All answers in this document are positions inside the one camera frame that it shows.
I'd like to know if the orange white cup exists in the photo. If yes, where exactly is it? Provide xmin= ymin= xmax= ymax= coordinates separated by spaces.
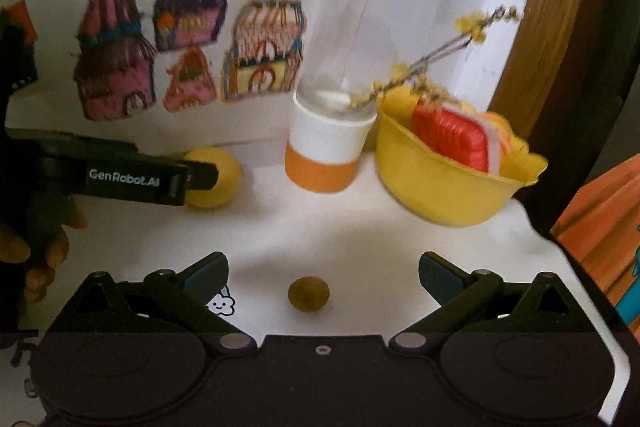
xmin=284 ymin=0 xmax=375 ymax=193

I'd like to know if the white printed tablecloth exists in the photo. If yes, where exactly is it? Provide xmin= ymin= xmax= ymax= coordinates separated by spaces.
xmin=24 ymin=147 xmax=637 ymax=426

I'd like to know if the yellow lemon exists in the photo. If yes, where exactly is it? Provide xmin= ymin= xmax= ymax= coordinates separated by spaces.
xmin=183 ymin=147 xmax=242 ymax=209

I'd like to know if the wooden door frame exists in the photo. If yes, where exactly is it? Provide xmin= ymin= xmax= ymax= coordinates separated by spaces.
xmin=489 ymin=0 xmax=582 ymax=139

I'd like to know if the red item in bowl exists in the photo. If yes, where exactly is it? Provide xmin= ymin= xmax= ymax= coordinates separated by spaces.
xmin=411 ymin=101 xmax=503 ymax=176

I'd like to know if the small brown longan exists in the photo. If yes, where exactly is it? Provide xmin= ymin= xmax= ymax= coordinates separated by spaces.
xmin=288 ymin=277 xmax=330 ymax=313

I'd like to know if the houses drawing paper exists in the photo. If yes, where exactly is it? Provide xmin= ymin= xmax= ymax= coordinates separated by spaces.
xmin=0 ymin=0 xmax=392 ymax=153

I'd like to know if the yellow plastic bowl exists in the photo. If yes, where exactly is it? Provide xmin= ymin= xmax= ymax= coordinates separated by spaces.
xmin=375 ymin=88 xmax=548 ymax=227

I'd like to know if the orange dress lady poster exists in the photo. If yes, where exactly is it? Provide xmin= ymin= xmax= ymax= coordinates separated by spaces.
xmin=551 ymin=155 xmax=639 ymax=335

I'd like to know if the person's left hand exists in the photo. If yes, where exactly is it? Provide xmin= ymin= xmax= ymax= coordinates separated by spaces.
xmin=1 ymin=196 xmax=87 ymax=303

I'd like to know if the yellow flower twig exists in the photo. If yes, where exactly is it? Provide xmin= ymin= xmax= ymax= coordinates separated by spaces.
xmin=349 ymin=5 xmax=523 ymax=109

